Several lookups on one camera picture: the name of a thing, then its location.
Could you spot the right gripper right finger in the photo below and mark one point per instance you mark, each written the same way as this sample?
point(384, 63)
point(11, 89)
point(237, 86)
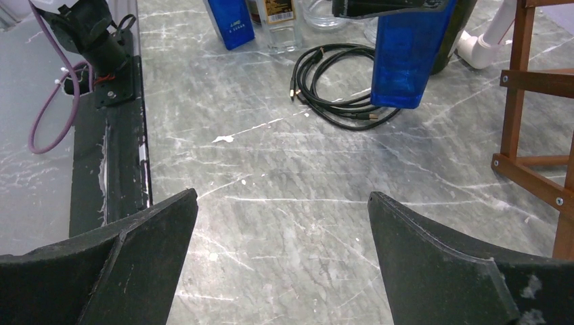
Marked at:
point(434, 274)

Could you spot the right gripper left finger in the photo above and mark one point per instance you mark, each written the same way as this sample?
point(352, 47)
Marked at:
point(125, 272)

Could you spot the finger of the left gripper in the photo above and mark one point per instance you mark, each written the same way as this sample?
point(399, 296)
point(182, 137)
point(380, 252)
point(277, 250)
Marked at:
point(360, 9)

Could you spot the clear glass bottle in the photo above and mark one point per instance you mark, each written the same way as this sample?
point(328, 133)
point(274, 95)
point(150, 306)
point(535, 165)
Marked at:
point(318, 14)

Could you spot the dark bottle black cap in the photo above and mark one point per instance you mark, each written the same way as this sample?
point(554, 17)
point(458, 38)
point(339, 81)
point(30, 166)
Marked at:
point(281, 24)

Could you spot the blue label clear bottle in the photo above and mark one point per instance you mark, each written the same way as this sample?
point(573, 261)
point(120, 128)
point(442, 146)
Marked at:
point(231, 22)
point(407, 43)

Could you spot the dark green wine bottle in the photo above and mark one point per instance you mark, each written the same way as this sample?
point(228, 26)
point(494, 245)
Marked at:
point(459, 19)

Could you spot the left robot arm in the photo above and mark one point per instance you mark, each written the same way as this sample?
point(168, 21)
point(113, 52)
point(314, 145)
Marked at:
point(82, 26)

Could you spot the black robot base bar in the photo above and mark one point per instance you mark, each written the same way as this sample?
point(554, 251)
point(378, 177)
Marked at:
point(111, 166)

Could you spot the brown wooden wine rack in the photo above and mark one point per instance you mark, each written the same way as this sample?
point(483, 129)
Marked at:
point(549, 177)

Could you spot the white PVC pipe frame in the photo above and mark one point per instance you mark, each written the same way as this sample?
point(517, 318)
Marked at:
point(480, 51)

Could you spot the aluminium rail frame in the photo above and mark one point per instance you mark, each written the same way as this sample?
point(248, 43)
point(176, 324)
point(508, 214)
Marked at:
point(13, 12)

